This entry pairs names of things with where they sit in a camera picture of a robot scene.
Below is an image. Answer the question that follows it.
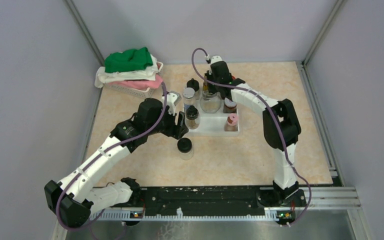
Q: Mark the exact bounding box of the green cloth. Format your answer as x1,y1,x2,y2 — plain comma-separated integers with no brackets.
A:
104,47,154,73

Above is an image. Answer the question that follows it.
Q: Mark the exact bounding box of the black cap sesame jar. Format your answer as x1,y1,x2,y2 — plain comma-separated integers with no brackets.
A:
186,78,201,100

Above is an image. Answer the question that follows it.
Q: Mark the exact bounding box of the white cloth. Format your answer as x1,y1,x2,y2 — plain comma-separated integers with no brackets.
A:
94,61,159,88

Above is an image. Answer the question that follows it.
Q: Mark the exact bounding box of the white cable duct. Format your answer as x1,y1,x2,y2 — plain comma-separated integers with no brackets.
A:
89,207,279,222

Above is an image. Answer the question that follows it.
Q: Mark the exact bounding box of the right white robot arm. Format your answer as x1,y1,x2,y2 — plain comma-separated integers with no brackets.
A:
205,60,302,206

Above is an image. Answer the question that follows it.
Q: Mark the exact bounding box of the clear lid glass jar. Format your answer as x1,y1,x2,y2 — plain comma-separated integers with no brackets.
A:
199,90,222,114

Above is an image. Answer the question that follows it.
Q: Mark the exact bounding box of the silver perforated lid shaker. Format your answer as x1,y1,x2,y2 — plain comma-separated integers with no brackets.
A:
182,87,196,113

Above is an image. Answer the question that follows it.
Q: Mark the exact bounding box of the gold cap yellow bottle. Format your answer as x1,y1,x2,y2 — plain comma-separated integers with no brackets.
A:
202,74,209,93

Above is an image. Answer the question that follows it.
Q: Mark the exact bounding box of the black grinder top jar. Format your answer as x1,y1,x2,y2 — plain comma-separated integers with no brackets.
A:
185,105,200,130

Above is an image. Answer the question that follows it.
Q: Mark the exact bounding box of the white plastic basket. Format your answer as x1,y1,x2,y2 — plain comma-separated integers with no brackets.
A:
103,61,164,98

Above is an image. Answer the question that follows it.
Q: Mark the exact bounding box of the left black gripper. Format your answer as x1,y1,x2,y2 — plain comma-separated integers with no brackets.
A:
146,103,189,140

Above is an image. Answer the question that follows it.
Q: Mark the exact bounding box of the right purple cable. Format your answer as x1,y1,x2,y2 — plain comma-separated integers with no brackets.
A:
191,47,312,228

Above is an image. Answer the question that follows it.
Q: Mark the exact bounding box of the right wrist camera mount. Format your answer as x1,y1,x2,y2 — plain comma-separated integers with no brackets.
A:
205,55,226,68

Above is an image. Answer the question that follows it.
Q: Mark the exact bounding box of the white divided plastic tray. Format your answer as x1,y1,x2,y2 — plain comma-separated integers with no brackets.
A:
185,87,241,137

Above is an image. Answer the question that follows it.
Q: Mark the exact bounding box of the pink cloth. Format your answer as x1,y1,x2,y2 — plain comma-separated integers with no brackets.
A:
117,74,163,90

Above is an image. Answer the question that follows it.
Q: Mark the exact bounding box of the black cap glass jar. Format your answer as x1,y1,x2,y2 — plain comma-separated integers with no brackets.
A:
177,137,194,161

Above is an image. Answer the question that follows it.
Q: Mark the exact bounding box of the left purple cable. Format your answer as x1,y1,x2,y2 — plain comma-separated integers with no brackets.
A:
56,81,168,240

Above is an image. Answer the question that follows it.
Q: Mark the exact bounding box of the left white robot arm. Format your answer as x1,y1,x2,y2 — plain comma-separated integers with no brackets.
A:
44,92,188,230

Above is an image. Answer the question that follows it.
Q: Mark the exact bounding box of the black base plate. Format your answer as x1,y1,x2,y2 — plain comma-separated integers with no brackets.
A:
115,185,307,217

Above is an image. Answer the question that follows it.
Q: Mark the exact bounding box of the purple cable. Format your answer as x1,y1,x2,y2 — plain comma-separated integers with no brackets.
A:
191,47,312,228
56,81,168,240

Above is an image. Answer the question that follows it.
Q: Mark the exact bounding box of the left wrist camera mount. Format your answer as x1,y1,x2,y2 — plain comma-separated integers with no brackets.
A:
161,91,182,116

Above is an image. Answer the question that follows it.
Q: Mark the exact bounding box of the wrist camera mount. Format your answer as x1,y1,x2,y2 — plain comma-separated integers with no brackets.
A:
161,91,182,116
205,55,226,68

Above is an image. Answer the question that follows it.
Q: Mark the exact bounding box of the pink lid spice jar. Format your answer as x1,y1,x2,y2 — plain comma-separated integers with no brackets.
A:
224,113,239,132

